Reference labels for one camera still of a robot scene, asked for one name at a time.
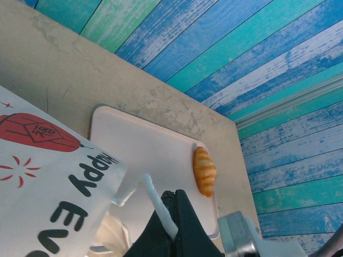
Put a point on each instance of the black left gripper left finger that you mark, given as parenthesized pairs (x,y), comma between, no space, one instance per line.
(150,241)

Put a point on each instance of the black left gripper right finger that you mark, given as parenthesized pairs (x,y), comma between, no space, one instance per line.
(193,241)

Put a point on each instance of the striped orange fake croissant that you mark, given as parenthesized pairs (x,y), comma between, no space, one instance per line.
(204,171)

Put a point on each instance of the white red printed paper bag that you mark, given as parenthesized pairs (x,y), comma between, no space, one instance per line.
(53,187)

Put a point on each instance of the pale rectangular plastic tray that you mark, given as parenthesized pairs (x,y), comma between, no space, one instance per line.
(150,150)

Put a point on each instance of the aluminium corner post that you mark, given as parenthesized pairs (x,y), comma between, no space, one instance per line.
(294,103)

